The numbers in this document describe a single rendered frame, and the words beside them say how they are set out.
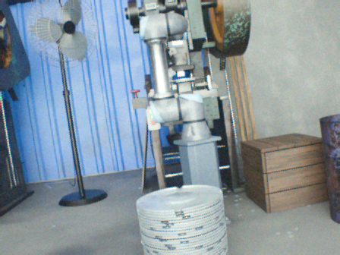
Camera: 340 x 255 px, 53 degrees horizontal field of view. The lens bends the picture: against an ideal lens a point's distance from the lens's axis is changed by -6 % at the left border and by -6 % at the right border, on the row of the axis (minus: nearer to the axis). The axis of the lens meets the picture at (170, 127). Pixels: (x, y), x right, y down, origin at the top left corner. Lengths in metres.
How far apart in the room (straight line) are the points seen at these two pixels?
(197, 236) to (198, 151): 0.71
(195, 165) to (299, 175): 0.58
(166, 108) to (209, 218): 0.78
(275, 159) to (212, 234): 0.87
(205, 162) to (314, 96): 2.55
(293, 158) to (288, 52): 2.26
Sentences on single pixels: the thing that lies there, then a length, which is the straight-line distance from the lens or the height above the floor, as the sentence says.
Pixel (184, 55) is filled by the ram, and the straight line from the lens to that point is 2.53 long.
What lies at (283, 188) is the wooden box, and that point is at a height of 0.12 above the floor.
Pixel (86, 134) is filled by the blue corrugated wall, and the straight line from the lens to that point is 3.80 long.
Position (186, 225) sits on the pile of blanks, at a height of 0.28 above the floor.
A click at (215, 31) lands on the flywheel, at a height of 1.16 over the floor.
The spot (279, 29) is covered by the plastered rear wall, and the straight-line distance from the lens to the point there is 4.08.
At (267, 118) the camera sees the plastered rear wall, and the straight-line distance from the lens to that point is 3.96.
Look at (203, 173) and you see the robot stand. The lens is 1.79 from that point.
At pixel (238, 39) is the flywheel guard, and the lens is 2.47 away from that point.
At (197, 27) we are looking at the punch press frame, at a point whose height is 1.13.
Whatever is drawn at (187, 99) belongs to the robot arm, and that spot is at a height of 0.66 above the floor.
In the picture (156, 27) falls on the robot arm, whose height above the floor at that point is 1.02.
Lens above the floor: 0.66
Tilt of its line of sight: 4 degrees down
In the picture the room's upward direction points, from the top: 8 degrees counter-clockwise
